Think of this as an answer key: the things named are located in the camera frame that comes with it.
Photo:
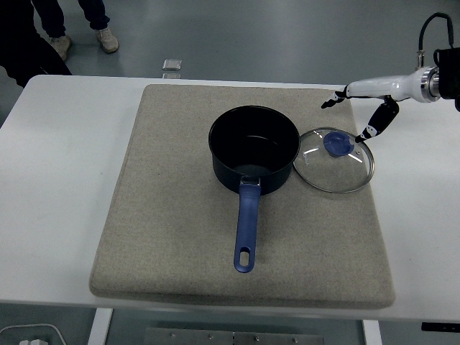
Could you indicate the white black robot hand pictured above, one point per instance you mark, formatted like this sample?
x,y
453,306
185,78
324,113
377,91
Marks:
x,y
381,88

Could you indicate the glass pot lid blue knob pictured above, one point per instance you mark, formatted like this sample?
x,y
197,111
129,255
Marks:
x,y
337,143

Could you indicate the dark blue saucepan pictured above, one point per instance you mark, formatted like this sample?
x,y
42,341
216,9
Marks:
x,y
248,223

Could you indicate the silver floor socket box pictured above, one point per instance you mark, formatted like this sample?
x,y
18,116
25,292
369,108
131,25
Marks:
x,y
171,64

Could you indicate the white table leg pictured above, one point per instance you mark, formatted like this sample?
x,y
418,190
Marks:
x,y
98,327
372,334

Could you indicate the black table control panel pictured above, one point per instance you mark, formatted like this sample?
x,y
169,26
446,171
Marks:
x,y
442,327

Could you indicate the beige fabric mat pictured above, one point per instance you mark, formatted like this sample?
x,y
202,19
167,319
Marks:
x,y
161,215

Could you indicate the grey metal plate with screws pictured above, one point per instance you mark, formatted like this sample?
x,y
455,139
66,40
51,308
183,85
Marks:
x,y
215,338

